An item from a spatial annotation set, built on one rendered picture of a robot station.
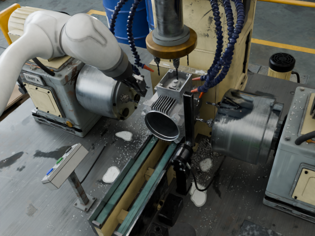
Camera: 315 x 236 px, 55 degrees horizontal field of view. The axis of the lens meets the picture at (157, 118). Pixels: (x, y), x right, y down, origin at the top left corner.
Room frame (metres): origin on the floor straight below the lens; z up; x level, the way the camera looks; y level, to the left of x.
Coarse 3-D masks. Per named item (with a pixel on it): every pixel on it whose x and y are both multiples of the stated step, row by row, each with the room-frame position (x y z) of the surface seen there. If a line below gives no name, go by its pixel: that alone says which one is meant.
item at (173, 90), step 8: (168, 72) 1.00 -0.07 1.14; (184, 72) 0.98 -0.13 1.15; (168, 80) 0.99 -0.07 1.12; (176, 80) 0.95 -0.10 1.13; (184, 80) 0.97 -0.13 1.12; (160, 88) 0.91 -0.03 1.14; (168, 88) 0.90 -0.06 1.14; (176, 88) 0.92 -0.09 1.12; (184, 88) 0.90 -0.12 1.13; (176, 96) 0.88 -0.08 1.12
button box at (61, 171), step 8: (80, 144) 0.73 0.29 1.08; (72, 152) 0.70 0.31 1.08; (80, 152) 0.71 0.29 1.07; (88, 152) 0.72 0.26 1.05; (64, 160) 0.67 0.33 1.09; (72, 160) 0.68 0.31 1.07; (80, 160) 0.68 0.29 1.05; (56, 168) 0.64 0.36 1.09; (64, 168) 0.64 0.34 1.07; (72, 168) 0.65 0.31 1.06; (48, 176) 0.62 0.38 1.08; (56, 176) 0.61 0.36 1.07; (64, 176) 0.62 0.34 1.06; (48, 184) 0.61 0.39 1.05; (56, 184) 0.59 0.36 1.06
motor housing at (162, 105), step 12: (156, 96) 0.95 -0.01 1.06; (168, 96) 0.89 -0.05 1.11; (156, 108) 0.85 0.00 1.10; (168, 108) 0.83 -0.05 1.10; (180, 108) 0.86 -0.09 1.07; (144, 120) 0.87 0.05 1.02; (156, 120) 0.91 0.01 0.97; (168, 120) 0.93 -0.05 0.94; (180, 120) 0.81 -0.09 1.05; (156, 132) 0.86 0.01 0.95; (168, 132) 0.86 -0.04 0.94; (180, 132) 0.78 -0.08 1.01
